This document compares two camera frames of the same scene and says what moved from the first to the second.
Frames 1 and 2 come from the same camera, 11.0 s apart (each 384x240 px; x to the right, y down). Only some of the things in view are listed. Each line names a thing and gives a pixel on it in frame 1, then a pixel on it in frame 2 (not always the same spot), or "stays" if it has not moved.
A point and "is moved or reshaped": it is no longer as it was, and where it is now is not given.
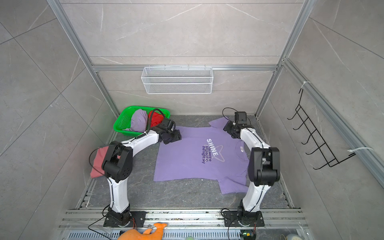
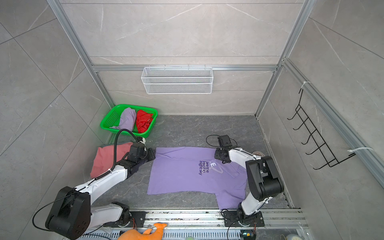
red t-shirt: (157, 118) -> (143, 120)
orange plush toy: (133, 234) stays
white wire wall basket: (177, 80) stays
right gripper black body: (231, 128) -> (219, 154)
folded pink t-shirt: (98, 170) stays
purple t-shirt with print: (204, 153) is moved or reshaped
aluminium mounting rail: (87, 219) stays
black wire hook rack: (330, 160) stays
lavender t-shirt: (139, 121) -> (127, 120)
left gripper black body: (173, 135) -> (148, 155)
